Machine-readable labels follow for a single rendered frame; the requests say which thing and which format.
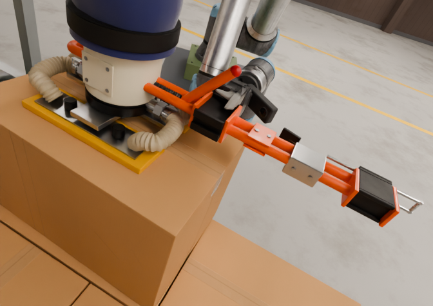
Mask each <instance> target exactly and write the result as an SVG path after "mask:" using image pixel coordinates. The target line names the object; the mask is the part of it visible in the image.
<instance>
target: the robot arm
mask: <svg viewBox="0 0 433 306"><path fill-rule="evenodd" d="M290 1H291V0H260V2H259V4H258V6H257V9H256V12H255V13H253V14H251V15H250V16H249V17H247V16H246V15H247V11H248V9H249V6H250V4H251V0H222V1H221V3H217V4H215V5H214V6H213V8H212V11H211V13H210V16H209V21H208V24H207V28H206V32H205V35H204V40H203V41H202V43H201V45H200V46H199V47H198V49H197V51H196V54H195V56H196V58H197V59H198V60H199V61H200V62H202V65H201V67H200V69H199V71H198V74H194V75H193V78H192V80H191V85H190V89H189V92H190V91H192V90H194V89H195V88H197V87H199V86H200V85H202V84H203V83H205V82H207V81H209V80H210V79H212V78H213V77H216V76H217V75H219V74H221V73H222V72H224V71H226V70H227V69H228V68H229V65H230V63H231V58H232V56H233V53H234V50H235V48H239V49H241V50H244V51H247V52H249V53H253V54H255V55H257V56H260V57H257V58H255V59H252V60H251V61H250V62H249V63H248V64H247V65H246V66H245V67H243V68H242V73H241V74H240V76H238V77H236V78H234V79H232V80H231V81H229V82H227V83H225V84H223V85H221V86H220V87H218V88H216V89H215V90H213V91H212V92H213V94H214V93H217V94H219V95H221V96H223V97H225V98H226V99H227V100H228V102H227V104H226V105H225V107H224V109H225V110H233V109H234V108H235V107H237V106H238V105H241V106H242V110H241V112H240V115H239V117H240V118H241V119H244V120H246V121H248V122H251V121H252V120H253V118H254V117H255V115H257V116H258V118H259V119H260V120H261V121H262V122H263V123H264V124H267V123H271V122H272V120H273V119H274V116H275V115H276V113H277V111H278V108H277V107H276V106H275V105H274V104H273V103H272V102H271V101H270V100H269V99H268V98H267V97H266V96H264V95H265V93H266V91H267V89H268V87H269V84H270V83H271V82H272V81H273V79H274V76H275V67H274V64H273V63H272V62H271V61H270V60H269V59H268V58H266V57H268V56H269V55H270V54H271V53H272V51H273V50H274V48H275V46H276V43H277V41H278V38H279V35H280V29H279V28H278V22H279V20H280V18H281V17H282V15H283V13H284V12H285V9H286V8H287V6H288V4H289V3H290ZM212 96H213V95H212Z"/></svg>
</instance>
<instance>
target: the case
mask: <svg viewBox="0 0 433 306"><path fill-rule="evenodd" d="M50 78H51V81H53V82H54V84H56V87H59V88H60V89H62V90H64V91H66V92H68V93H70V94H72V95H73V96H75V97H77V98H78V99H80V100H83V101H84V102H86V103H87V102H88V101H87V100H86V96H85V86H83V85H82V84H79V83H78V82H76V81H74V80H72V79H70V78H69V77H67V76H66V72H63V73H62V72H61V73H59V74H56V75H54V76H52V77H50ZM28 79H29V77H28V74H27V75H23V76H20V77H16V78H14V79H10V80H7V81H3V82H0V204H1V205H2V206H3V207H5V208H6V209H7V210H9V211H10V212H11V213H13V214H14V215H15V216H17V217H18V218H20V219H21V220H22V221H24V222H26V223H27V224H28V225H29V226H31V227H33V228H34V229H35V230H36V231H38V232H39V233H41V234H42V235H43V236H45V237H46V238H47V239H49V240H50V241H52V242H53V243H54V244H55V245H57V246H59V247H60V248H61V249H63V250H64V251H66V252H67V253H68V254H70V255H71V256H72V257H74V258H75V259H76V260H78V261H79V262H81V263H82V264H83V265H85V266H86V267H87V268H89V269H90V270H92V271H93V272H94V273H96V274H97V275H99V276H100V277H101V278H103V279H104V280H106V281H107V282H108V283H110V284H111V285H113V286H114V287H115V288H116V289H118V290H120V292H122V293H124V294H125V295H126V296H127V297H129V298H131V299H132V300H133V301H134V302H136V303H138V304H139V305H140V306H156V305H157V303H158V302H159V301H160V299H161V297H162V296H163V294H164V293H165V291H166V289H167V288H168V287H169V285H170V283H171V282H172V281H173V279H174V277H175V276H176V274H177V273H178V271H179V269H180V268H181V267H182V265H183V263H184V262H185V261H186V258H187V257H188V256H189V254H190V252H191V251H192V250H193V248H194V246H195V245H196V243H197V242H198V240H199V238H200V237H201V236H202V234H203V232H204V231H205V230H206V227H207V226H208V225H209V223H210V221H211V220H212V218H213V217H214V215H215V213H216V211H217V209H218V207H219V204H220V202H221V200H222V197H223V195H224V193H225V191H226V189H227V186H228V184H229V182H230V180H231V177H232V176H233V173H234V171H235V169H236V166H237V164H238V162H239V160H240V157H241V156H242V153H243V151H244V149H245V147H244V146H243V145H244V142H242V141H240V140H238V139H236V138H234V137H232V136H231V135H228V136H227V137H226V138H225V139H224V141H223V142H222V143H219V142H218V141H217V142H215V141H214V140H211V139H209V138H207V137H205V136H204V135H202V134H200V133H198V132H196V131H194V130H193V129H191V128H189V129H188V130H187V131H186V132H185V133H182V134H181V135H180V136H179V138H178V139H177V140H176V141H175V142H174V143H173V144H172V145H171V146H169V147H167V149H165V151H164V152H163V154H161V156H159V157H158V158H157V159H156V160H155V161H154V162H153V163H151V164H150V165H149V166H148V167H147V168H146V169H145V170H144V171H143V172H142V173H141V174H137V173H135V172H133V171H132V170H130V169H128V168H127V167H125V166H123V165H122V164H119V163H118V162H116V161H114V160H113V159H111V158H110V157H108V156H106V155H104V154H103V153H101V152H100V151H97V150H96V149H94V148H92V147H91V146H89V145H87V144H85V143H84V142H82V141H81V140H79V139H77V138H75V137H74V136H72V135H70V134H69V133H67V132H65V131H63V130H62V129H60V128H58V127H57V126H55V125H53V124H52V123H50V122H48V121H47V120H45V119H43V118H41V117H40V116H38V115H36V114H35V113H33V112H31V111H30V110H28V109H26V108H24V107H23V105H22V100H24V99H27V98H29V97H32V96H34V95H37V94H39V93H40V92H39V91H37V90H36V89H35V88H34V87H33V86H32V85H31V84H30V83H29V80H28ZM118 120H119V121H120V122H122V123H124V124H125V125H127V126H129V127H131V128H133V129H135V130H137V131H138V132H141V131H145V132H150V133H153V134H154V133H155V134H156V133H158V131H160V130H161V129H162V128H161V127H159V126H157V125H156V124H154V123H152V122H150V121H148V120H146V119H144V118H142V117H141V116H138V117H125V118H123V119H121V118H119V119H118Z"/></svg>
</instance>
